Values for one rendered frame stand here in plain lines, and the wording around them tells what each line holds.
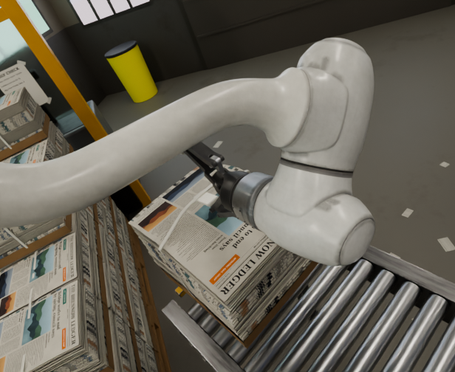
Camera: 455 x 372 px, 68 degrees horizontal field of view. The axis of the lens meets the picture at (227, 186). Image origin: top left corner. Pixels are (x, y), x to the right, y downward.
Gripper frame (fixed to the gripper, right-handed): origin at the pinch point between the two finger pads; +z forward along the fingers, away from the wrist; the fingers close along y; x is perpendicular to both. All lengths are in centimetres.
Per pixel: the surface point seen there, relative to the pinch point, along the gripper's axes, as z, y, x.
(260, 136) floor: 163, 112, 144
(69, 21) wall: 491, -29, 144
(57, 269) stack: 74, 41, -40
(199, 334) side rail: 6, 49, -18
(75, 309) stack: 48, 43, -41
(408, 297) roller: -32, 51, 24
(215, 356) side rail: -2, 49, -19
